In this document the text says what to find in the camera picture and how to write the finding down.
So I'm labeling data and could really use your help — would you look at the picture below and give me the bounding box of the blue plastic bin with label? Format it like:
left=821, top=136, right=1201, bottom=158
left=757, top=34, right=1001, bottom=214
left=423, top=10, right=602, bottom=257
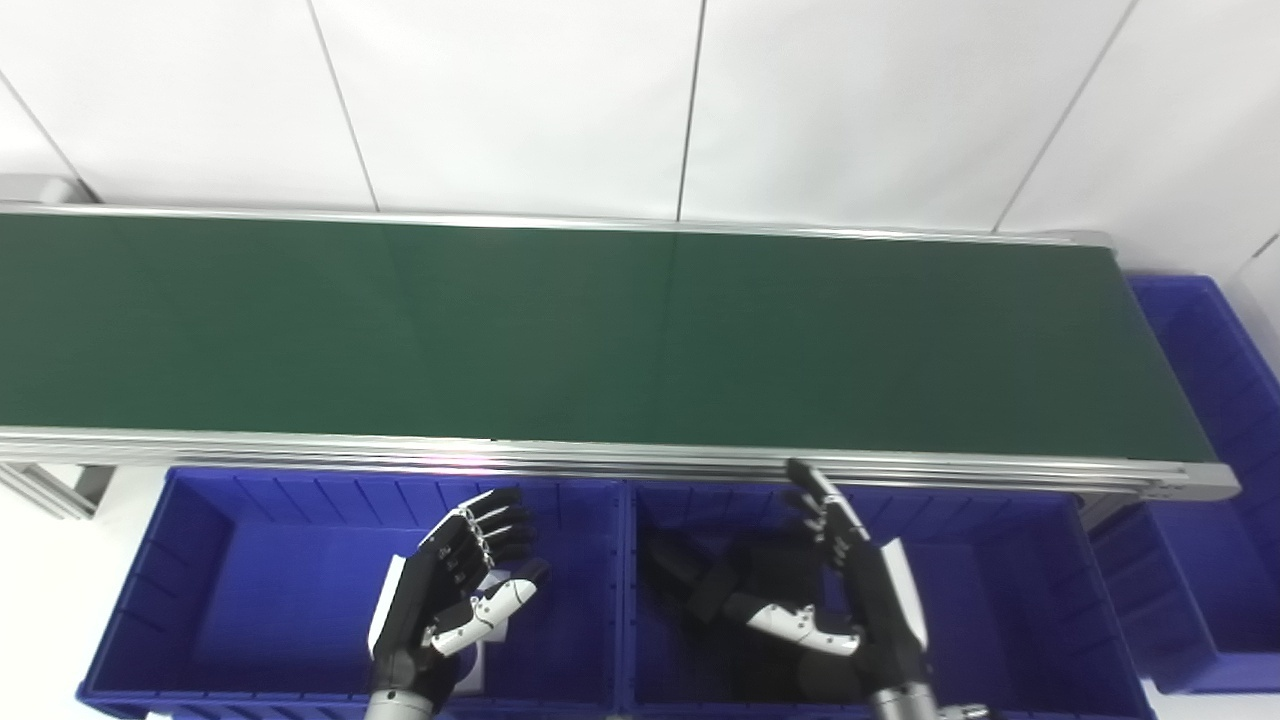
left=78, top=467, right=631, bottom=720

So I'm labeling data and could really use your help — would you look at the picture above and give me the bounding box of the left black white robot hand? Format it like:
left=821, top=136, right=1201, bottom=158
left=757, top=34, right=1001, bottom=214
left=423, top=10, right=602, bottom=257
left=368, top=488, right=551, bottom=701

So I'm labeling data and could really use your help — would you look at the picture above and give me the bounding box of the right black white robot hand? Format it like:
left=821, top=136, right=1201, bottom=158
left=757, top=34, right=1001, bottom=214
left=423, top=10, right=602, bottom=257
left=745, top=458, right=931, bottom=696

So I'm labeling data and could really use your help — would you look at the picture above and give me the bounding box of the grey conveyor end housing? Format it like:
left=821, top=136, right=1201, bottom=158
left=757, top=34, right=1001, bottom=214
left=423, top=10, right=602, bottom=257
left=0, top=175, right=99, bottom=207

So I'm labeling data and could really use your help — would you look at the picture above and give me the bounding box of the blue bin holding black parts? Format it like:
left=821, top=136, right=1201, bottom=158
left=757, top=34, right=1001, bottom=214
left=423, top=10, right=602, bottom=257
left=615, top=480, right=1156, bottom=720

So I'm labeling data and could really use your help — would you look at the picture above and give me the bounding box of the green conveyor belt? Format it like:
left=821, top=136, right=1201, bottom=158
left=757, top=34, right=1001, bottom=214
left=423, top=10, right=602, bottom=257
left=0, top=200, right=1241, bottom=503

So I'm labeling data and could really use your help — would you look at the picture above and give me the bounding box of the black object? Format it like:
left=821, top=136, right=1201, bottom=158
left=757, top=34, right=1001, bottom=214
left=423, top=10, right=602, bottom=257
left=640, top=530, right=746, bottom=626

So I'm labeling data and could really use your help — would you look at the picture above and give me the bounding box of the aluminium conveyor leg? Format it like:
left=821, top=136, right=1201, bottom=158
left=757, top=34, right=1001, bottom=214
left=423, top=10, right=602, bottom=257
left=1075, top=490, right=1141, bottom=533
left=0, top=462, right=113, bottom=521

